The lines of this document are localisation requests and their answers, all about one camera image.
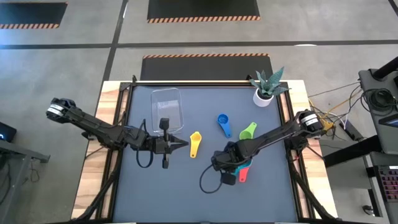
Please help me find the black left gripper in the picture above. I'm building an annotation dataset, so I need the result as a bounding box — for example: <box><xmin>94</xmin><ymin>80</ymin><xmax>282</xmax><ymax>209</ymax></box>
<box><xmin>151</xmin><ymin>118</ymin><xmax>190</xmax><ymax>170</ymax></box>

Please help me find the yellow measuring cup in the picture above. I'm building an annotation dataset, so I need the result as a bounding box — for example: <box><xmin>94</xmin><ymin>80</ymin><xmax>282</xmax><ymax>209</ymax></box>
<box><xmin>190</xmin><ymin>131</ymin><xmax>203</xmax><ymax>159</ymax></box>

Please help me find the red measuring cup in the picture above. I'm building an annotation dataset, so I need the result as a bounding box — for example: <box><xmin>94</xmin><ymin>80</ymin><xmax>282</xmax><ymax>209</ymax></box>
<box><xmin>238</xmin><ymin>166</ymin><xmax>252</xmax><ymax>184</ymax></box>

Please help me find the green measuring cup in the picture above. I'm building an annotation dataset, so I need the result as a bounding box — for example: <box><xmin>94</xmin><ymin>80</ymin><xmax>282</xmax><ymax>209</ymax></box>
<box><xmin>238</xmin><ymin>121</ymin><xmax>258</xmax><ymax>141</ymax></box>

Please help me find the blue measuring cup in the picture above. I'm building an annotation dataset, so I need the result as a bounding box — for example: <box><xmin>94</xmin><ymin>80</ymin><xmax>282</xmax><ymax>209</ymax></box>
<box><xmin>216</xmin><ymin>113</ymin><xmax>233</xmax><ymax>139</ymax></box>

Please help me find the clear plastic basket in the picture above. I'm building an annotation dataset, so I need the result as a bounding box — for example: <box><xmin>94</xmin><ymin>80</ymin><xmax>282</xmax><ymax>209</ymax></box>
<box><xmin>150</xmin><ymin>87</ymin><xmax>185</xmax><ymax>135</ymax></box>

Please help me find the blue-grey table mat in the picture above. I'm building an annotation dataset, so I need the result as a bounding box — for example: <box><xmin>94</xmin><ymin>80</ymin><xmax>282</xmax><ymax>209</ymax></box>
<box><xmin>113</xmin><ymin>85</ymin><xmax>299</xmax><ymax>223</ymax></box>

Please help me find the green plant in white pot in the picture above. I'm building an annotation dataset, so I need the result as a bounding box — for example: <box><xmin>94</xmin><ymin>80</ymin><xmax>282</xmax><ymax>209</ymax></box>
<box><xmin>249</xmin><ymin>67</ymin><xmax>292</xmax><ymax>108</ymax></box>

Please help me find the black orange-striped floor mat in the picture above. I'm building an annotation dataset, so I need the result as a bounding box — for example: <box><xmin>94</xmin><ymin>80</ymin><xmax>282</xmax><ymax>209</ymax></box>
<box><xmin>147</xmin><ymin>0</ymin><xmax>261</xmax><ymax>24</ymax></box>
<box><xmin>140</xmin><ymin>53</ymin><xmax>274</xmax><ymax>81</ymax></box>
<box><xmin>0</xmin><ymin>2</ymin><xmax>68</xmax><ymax>30</ymax></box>

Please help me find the black power adapter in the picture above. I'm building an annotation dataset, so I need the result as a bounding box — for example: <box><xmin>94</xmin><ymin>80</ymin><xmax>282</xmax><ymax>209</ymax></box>
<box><xmin>338</xmin><ymin>119</ymin><xmax>358</xmax><ymax>141</ymax></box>

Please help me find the black computer mouse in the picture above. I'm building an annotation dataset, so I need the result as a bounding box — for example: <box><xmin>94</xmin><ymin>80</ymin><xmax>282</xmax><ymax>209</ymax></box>
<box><xmin>362</xmin><ymin>204</ymin><xmax>376</xmax><ymax>217</ymax></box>

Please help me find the grey metal desk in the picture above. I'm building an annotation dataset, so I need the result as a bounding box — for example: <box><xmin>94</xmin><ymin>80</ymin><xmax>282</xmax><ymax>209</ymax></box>
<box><xmin>0</xmin><ymin>139</ymin><xmax>50</xmax><ymax>224</ymax></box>

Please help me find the backlit keyboard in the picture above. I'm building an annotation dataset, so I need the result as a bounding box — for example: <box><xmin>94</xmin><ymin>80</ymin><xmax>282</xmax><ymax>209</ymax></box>
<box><xmin>376</xmin><ymin>164</ymin><xmax>398</xmax><ymax>203</ymax></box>

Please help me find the grey workstation cart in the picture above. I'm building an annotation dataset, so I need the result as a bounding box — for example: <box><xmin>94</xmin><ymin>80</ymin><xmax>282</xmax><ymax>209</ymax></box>
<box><xmin>357</xmin><ymin>68</ymin><xmax>398</xmax><ymax>224</ymax></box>

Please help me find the black box device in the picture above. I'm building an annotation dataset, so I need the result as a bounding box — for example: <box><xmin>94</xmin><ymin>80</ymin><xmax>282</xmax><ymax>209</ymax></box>
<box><xmin>0</xmin><ymin>121</ymin><xmax>17</xmax><ymax>143</ymax></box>

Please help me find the dark tablet screen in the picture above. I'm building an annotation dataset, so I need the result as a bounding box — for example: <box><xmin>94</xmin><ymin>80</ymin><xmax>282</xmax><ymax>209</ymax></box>
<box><xmin>377</xmin><ymin>112</ymin><xmax>398</xmax><ymax>128</ymax></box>

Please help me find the black pole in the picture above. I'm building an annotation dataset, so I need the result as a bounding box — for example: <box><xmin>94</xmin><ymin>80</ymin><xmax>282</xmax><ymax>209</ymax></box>
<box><xmin>372</xmin><ymin>55</ymin><xmax>398</xmax><ymax>80</ymax></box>

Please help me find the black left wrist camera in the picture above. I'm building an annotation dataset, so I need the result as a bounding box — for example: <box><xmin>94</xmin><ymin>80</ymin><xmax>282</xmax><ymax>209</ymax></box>
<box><xmin>148</xmin><ymin>136</ymin><xmax>163</xmax><ymax>155</ymax></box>

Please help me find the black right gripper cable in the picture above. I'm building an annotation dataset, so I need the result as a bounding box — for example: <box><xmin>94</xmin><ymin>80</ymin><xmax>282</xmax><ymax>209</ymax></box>
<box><xmin>199</xmin><ymin>163</ymin><xmax>223</xmax><ymax>194</ymax></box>

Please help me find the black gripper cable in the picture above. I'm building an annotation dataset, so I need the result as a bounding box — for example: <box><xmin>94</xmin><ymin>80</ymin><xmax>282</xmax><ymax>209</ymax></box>
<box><xmin>199</xmin><ymin>163</ymin><xmax>223</xmax><ymax>194</ymax></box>
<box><xmin>135</xmin><ymin>118</ymin><xmax>155</xmax><ymax>169</ymax></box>

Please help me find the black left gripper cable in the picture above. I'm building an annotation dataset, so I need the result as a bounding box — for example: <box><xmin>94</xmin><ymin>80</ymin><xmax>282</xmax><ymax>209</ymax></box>
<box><xmin>135</xmin><ymin>118</ymin><xmax>155</xmax><ymax>169</ymax></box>

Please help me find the black table frame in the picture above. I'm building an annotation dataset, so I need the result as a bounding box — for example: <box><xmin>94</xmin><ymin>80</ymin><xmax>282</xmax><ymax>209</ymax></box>
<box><xmin>71</xmin><ymin>74</ymin><xmax>340</xmax><ymax>224</ymax></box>

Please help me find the grey floor cable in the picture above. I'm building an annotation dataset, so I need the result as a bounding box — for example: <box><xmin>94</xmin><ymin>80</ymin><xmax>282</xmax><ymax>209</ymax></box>
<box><xmin>307</xmin><ymin>81</ymin><xmax>361</xmax><ymax>99</ymax></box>

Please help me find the black coiled cable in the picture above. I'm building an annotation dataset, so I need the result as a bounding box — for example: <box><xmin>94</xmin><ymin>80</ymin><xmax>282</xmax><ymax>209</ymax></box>
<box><xmin>362</xmin><ymin>88</ymin><xmax>398</xmax><ymax>113</ymax></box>

